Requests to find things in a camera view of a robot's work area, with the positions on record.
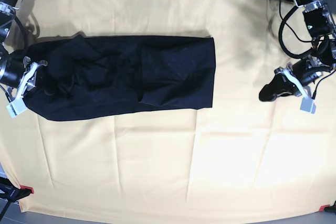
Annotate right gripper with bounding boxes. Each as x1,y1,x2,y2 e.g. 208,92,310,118
1,56,48,102

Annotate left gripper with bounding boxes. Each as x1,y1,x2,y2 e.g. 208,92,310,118
259,58,331,102

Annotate dark navy T-shirt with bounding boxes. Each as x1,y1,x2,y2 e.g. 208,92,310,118
23,35,216,122

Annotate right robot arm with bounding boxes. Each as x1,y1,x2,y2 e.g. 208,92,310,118
1,0,48,102

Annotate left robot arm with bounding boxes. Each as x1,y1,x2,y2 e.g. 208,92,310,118
259,0,335,102

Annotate yellow table cloth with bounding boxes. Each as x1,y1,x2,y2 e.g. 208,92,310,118
1,0,335,222

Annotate left red-tipped table clamp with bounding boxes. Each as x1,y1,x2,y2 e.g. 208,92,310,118
1,177,34,202

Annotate red-tipped table clamp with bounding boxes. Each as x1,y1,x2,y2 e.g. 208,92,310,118
319,201,336,214
1,177,34,202

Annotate right red-tipped table clamp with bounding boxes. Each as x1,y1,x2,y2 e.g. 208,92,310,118
319,201,336,214

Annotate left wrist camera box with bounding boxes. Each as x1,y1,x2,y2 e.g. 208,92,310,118
300,97,316,114

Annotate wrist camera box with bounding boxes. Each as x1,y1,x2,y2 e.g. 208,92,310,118
6,98,27,118
300,97,316,114

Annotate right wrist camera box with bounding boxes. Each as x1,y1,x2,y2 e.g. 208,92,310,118
6,98,27,118

